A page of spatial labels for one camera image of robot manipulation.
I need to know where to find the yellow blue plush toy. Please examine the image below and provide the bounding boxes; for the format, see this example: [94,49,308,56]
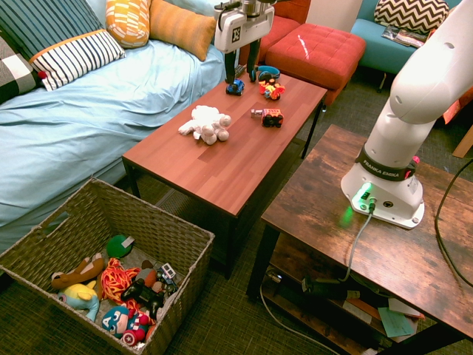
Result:
[56,280,101,322]

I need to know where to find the blue headphones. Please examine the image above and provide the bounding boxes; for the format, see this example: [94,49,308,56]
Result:
[256,64,282,83]

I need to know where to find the Captain America plush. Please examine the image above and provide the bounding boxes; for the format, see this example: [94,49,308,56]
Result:
[101,305,155,348]

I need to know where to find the black game controller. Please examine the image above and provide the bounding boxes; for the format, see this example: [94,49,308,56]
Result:
[120,277,168,312]

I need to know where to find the black thick cable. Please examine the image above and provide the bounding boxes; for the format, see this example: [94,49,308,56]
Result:
[434,158,473,289]

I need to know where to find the red toy fire truck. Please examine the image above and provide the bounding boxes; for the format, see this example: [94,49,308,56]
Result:
[250,107,285,129]

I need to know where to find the orange flame patterned plush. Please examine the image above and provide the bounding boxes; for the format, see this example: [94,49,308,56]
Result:
[97,257,152,315]

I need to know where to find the teal sofa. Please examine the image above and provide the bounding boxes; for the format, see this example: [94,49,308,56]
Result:
[349,0,463,77]

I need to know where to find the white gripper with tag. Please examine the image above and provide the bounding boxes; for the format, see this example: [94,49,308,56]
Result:
[214,7,276,84]

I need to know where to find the green paper note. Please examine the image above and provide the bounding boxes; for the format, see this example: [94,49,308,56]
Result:
[376,306,414,338]

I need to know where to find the white floor cable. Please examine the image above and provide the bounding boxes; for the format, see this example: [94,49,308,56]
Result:
[258,283,339,355]

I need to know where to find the green plush ball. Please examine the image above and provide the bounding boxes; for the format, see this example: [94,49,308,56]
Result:
[106,234,135,259]

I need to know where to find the white stuffed unicorn toy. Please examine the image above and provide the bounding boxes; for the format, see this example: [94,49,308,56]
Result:
[177,104,233,146]

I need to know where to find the black power adapter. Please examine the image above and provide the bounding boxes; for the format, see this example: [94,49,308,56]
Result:
[301,275,350,300]

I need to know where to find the red armchair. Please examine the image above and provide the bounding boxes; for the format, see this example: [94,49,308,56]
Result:
[238,0,312,67]

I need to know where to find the black white chevron pillow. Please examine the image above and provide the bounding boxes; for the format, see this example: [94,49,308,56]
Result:
[373,0,451,36]

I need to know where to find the bed with light blue sheet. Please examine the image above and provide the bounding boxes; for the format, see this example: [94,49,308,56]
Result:
[0,0,227,254]

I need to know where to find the red orange toy vehicle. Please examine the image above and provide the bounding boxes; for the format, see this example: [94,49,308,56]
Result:
[257,78,287,101]

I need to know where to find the rustic dark wooden table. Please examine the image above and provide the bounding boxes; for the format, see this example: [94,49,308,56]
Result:
[245,124,473,355]

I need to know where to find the dark teal striped pillow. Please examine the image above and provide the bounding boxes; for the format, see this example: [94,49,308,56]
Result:
[0,0,105,62]

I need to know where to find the orange white patterned pillow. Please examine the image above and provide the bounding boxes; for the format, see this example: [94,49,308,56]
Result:
[105,0,152,50]

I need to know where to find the magazines stack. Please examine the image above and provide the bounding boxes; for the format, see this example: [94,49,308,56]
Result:
[380,24,437,49]

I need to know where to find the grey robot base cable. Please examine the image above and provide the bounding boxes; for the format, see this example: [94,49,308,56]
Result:
[338,197,378,284]

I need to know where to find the blue toy car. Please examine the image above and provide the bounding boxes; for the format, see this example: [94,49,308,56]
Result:
[225,78,245,97]

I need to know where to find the brown plush animal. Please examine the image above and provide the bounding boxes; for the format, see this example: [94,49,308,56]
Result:
[50,253,106,291]

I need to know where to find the white navy striped pillow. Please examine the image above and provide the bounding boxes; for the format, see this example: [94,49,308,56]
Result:
[29,29,127,92]

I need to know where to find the red-brown wooden coffee table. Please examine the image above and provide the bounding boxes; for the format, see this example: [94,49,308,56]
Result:
[121,72,328,280]

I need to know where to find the grey toy truck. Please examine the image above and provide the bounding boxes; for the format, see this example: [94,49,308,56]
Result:
[153,262,179,288]

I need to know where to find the black white checked pillow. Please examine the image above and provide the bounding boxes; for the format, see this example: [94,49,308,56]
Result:
[0,35,44,105]

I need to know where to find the red tufted ottoman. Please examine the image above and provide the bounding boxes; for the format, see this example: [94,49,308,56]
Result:
[265,22,367,107]

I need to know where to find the light wooden furniture leg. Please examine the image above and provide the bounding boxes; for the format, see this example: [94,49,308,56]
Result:
[452,124,473,159]

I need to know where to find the grey wicker basket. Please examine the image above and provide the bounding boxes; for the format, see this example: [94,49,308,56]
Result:
[0,177,216,355]

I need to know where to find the orange striped pillow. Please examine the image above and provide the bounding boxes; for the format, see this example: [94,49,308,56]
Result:
[149,0,218,62]

